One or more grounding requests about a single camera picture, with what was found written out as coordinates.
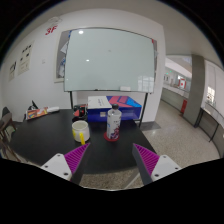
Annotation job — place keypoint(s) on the grey bulletin board with papers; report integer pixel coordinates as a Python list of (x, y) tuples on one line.
[(60, 56)]

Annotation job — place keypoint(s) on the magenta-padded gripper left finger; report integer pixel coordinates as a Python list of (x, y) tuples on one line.
[(76, 156)]

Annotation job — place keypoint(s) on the large white wall poster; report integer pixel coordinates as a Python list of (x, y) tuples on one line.
[(26, 58)]

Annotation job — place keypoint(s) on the black chair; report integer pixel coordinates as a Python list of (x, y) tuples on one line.
[(6, 116)]

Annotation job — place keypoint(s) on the white-labelled clear drink bottle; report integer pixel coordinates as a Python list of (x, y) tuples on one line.
[(114, 125)]

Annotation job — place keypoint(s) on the yellow and white mug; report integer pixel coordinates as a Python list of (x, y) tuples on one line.
[(80, 131)]

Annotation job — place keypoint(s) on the flat round red coaster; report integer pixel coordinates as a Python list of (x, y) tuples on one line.
[(107, 138)]

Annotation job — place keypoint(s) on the red fire extinguisher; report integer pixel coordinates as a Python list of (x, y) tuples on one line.
[(184, 106)]

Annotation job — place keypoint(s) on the red floor number sign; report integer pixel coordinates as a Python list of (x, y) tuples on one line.
[(51, 30)]

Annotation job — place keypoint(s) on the blue cardboard box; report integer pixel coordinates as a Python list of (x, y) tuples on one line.
[(128, 108)]

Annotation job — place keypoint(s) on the colourful magazine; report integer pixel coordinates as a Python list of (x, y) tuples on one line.
[(36, 113)]

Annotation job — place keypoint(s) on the small white flat device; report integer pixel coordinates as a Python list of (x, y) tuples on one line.
[(53, 109)]

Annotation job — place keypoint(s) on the black and red desk tool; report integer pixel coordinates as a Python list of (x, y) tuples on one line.
[(80, 110)]

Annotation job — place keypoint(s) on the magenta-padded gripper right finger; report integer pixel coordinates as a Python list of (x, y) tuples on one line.
[(148, 158)]

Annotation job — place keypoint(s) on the large whiteboard on stand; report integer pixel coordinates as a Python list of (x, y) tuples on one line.
[(110, 60)]

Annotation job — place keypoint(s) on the white ceiling fixture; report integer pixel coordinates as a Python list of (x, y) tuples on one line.
[(54, 20)]

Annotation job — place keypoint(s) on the small white wall poster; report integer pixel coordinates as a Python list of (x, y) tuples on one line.
[(12, 70)]

